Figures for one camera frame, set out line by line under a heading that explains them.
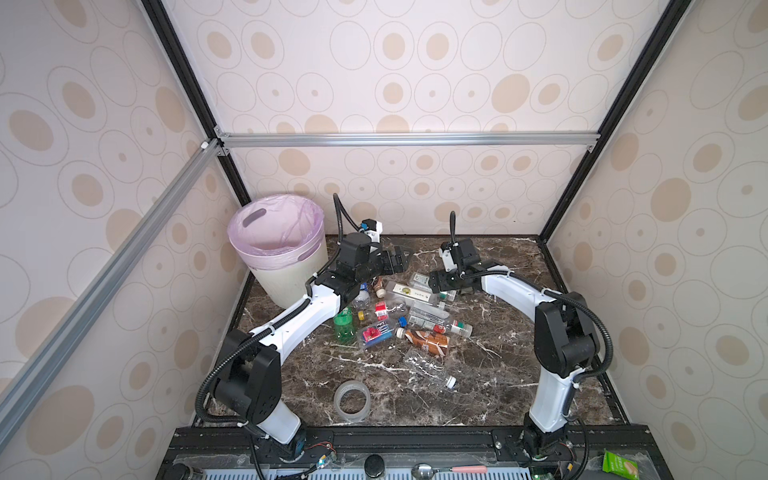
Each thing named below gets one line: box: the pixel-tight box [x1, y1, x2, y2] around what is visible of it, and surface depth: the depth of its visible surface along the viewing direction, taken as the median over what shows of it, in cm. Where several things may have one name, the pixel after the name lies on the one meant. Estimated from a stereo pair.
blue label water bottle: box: [353, 282, 371, 312], surface depth 99 cm
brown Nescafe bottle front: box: [404, 330, 450, 358], surface depth 89 cm
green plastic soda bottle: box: [333, 307, 356, 346], surface depth 93 cm
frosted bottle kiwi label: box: [385, 281, 439, 306], surface depth 99 cm
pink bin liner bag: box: [227, 194, 325, 270], surface depth 92 cm
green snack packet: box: [602, 448, 641, 480], surface depth 71 cm
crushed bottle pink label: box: [356, 320, 396, 350], surface depth 90 cm
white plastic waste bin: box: [227, 193, 329, 309], surface depth 88 cm
